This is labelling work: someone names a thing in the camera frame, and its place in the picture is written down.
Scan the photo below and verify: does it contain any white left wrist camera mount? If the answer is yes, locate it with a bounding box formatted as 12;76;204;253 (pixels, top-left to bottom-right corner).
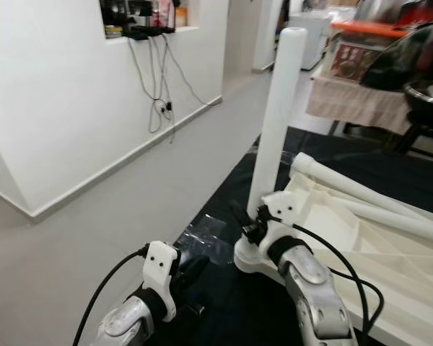
141;241;180;321

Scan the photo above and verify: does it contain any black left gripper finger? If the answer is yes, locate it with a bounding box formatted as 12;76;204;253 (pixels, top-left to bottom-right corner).
179;254;211;289

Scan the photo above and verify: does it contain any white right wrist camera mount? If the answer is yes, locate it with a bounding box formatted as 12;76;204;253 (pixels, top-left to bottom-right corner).
260;191;304;260

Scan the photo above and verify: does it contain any beige cloth covered side table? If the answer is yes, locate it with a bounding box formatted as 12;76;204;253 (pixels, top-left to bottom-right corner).
305;72;412;136

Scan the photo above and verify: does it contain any black tablecloth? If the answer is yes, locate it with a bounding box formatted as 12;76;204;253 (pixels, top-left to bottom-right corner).
141;126;433;346

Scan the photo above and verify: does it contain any white plastic children table top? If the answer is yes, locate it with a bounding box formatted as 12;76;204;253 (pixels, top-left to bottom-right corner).
233;153;433;346

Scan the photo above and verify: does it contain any orange lid storage box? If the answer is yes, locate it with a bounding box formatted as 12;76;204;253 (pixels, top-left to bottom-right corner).
328;18;408;81

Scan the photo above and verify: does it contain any black wall cable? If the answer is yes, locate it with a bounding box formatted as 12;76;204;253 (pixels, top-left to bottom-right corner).
162;35;221;109
126;37;175;141

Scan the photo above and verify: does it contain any black round stool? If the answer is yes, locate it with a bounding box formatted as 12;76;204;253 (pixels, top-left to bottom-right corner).
397;119;433;159

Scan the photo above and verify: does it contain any white fridge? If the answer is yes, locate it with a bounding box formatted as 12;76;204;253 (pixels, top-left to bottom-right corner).
289;7;333;69

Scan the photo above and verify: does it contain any black bag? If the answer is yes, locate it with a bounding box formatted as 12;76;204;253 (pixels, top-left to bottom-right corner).
361;20;433;93

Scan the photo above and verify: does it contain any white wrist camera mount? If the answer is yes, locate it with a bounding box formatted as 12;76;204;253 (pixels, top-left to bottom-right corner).
260;191;304;260
141;241;180;321

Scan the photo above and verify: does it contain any black electronic device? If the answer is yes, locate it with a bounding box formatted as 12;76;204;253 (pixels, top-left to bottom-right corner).
100;0;178;40

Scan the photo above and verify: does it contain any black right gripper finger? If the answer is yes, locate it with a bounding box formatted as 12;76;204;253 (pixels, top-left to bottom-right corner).
229;200;252;233

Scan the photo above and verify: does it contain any clear tape patch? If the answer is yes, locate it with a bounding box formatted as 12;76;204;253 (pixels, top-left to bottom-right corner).
177;216;228;253

